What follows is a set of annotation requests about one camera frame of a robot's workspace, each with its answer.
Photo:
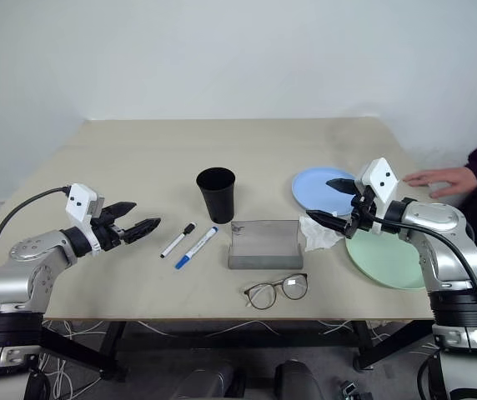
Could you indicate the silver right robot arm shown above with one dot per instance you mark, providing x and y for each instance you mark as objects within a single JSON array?
[{"x": 443, "y": 221}]

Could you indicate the light green plate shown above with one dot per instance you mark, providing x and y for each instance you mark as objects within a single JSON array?
[{"x": 384, "y": 262}]

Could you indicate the grey glasses case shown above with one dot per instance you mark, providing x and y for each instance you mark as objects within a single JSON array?
[{"x": 263, "y": 246}]

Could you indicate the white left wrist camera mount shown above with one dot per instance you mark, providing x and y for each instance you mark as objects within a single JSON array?
[{"x": 78, "y": 200}]

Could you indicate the black metal table crossbar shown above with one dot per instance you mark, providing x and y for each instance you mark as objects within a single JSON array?
[{"x": 242, "y": 341}]

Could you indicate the black metal table leg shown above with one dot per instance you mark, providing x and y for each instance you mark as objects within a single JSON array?
[
  {"x": 393, "y": 348},
  {"x": 84, "y": 354}
]

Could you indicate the person's bare hand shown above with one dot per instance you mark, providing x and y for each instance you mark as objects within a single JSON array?
[{"x": 451, "y": 179}]

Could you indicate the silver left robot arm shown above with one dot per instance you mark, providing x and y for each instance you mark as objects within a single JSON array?
[{"x": 26, "y": 266}]

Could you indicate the light blue plate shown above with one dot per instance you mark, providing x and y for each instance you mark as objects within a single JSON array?
[{"x": 313, "y": 191}]

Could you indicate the dark grey rounded shell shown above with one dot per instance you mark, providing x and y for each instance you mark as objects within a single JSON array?
[
  {"x": 299, "y": 383},
  {"x": 211, "y": 383}
]

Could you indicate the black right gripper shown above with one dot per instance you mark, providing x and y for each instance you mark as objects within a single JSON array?
[{"x": 361, "y": 216}]

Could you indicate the white marker with blue cap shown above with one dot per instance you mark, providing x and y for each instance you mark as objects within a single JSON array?
[{"x": 197, "y": 248}]

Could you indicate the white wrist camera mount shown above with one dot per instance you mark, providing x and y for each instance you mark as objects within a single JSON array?
[
  {"x": 78, "y": 200},
  {"x": 382, "y": 175}
]

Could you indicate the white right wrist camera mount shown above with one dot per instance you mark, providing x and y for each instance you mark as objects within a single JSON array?
[{"x": 382, "y": 175}]

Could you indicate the black plastic cup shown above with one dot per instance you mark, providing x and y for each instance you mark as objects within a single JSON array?
[{"x": 217, "y": 200}]

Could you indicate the white tissue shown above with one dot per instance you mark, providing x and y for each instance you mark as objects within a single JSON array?
[{"x": 317, "y": 237}]

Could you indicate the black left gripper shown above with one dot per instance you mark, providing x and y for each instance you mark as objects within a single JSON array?
[{"x": 105, "y": 233}]

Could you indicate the white marker with black cap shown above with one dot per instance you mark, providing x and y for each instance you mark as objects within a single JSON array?
[{"x": 177, "y": 241}]

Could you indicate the small black floor device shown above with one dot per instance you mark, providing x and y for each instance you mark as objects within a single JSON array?
[{"x": 353, "y": 391}]

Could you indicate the thin brown framed glasses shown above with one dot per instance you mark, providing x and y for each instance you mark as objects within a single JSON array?
[{"x": 294, "y": 287}]

